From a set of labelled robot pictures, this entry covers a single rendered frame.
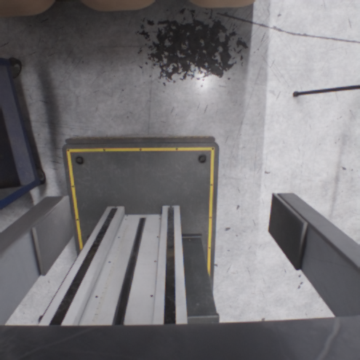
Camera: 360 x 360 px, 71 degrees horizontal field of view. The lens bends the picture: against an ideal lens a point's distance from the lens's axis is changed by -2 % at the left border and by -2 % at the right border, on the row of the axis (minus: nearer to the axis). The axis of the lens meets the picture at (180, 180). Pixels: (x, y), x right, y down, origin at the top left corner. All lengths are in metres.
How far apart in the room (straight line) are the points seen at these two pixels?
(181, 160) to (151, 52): 0.61
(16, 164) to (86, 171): 0.48
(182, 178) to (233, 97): 0.56
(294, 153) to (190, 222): 0.76
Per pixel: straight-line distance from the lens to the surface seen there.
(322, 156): 1.74
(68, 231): 0.17
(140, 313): 0.75
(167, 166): 1.18
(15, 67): 1.61
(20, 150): 1.57
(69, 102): 1.56
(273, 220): 0.16
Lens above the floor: 1.46
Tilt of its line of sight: 73 degrees down
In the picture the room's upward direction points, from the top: 174 degrees clockwise
